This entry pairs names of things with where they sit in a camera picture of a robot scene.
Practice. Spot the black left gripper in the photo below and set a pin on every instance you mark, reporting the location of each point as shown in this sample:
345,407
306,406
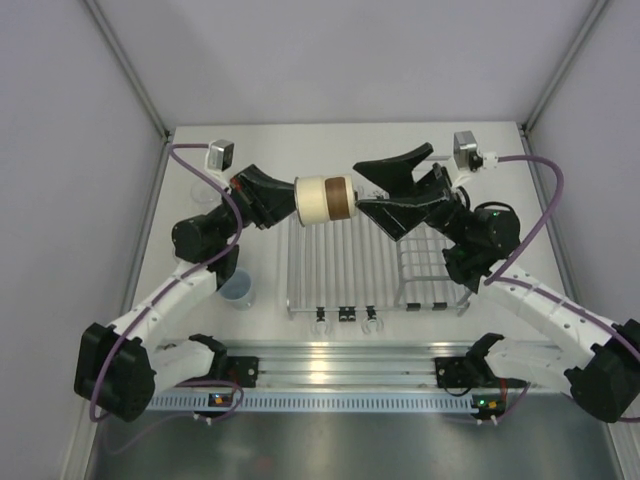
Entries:
265,201

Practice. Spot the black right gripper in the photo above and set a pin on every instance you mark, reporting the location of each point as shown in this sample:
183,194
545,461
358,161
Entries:
395,176

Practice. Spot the cream steel cup brown band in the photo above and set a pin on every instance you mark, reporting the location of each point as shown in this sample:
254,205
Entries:
320,199

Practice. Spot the clear plastic tumbler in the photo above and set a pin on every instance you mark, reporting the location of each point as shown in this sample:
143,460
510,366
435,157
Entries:
204,195

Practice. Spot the light blue ceramic mug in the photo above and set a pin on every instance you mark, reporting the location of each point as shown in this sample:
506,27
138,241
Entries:
238,291

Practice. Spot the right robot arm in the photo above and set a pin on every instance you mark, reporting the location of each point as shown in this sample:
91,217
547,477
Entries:
596,362

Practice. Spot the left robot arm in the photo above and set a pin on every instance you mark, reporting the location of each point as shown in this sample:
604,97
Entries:
121,365

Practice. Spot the silver flat dish rack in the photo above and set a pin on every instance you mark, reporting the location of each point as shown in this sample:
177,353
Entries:
341,275

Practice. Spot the silver upright plate rack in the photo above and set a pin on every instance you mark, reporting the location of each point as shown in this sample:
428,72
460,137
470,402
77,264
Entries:
423,283

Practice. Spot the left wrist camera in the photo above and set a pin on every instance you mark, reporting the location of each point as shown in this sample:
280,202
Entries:
219,158

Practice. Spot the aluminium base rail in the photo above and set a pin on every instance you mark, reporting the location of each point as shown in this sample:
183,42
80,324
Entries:
392,365

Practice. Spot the perforated cable tray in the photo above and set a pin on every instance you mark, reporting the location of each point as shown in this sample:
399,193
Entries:
288,402

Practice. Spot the aluminium frame post left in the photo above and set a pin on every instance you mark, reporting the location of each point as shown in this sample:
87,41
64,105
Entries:
125,65

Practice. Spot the aluminium frame post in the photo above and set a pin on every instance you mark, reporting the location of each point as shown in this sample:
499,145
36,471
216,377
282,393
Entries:
125,65
578,42

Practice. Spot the aluminium frame post right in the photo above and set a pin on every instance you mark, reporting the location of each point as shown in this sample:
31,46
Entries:
578,42

